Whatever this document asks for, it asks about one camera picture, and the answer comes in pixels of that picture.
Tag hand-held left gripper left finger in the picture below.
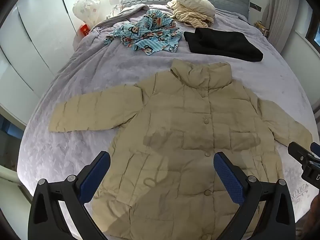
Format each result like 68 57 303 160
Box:
27 151 112 240

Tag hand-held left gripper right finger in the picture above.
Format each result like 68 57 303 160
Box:
213 151 297 240

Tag beige puffer jacket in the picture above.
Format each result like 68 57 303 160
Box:
48 58 313 240

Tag person's right forearm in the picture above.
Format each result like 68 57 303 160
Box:
309 200 320 240

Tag lavender fleece bed blanket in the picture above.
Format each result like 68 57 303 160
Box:
16 4 315 240

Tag dark-framed window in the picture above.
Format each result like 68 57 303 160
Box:
295 15 320 45

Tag bedside boxes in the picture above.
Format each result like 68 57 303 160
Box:
255 21 269 37

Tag black folded garment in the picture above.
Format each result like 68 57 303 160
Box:
184 27 264 62

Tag beige curtain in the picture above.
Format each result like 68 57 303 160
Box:
266 0 298 53

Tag blue monkey-print cloth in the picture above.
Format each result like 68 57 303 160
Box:
104 9 182 56

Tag white wardrobe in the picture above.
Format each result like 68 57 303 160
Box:
0 0 80 125

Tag grey quilt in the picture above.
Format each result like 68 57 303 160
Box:
91 4 150 29

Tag cream striped fleece blanket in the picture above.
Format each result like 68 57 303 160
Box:
167 0 215 28

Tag white floral balloon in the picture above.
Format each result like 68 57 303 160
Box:
73 0 101 27

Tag cream round pleated pillow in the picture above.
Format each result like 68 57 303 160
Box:
176 0 216 20

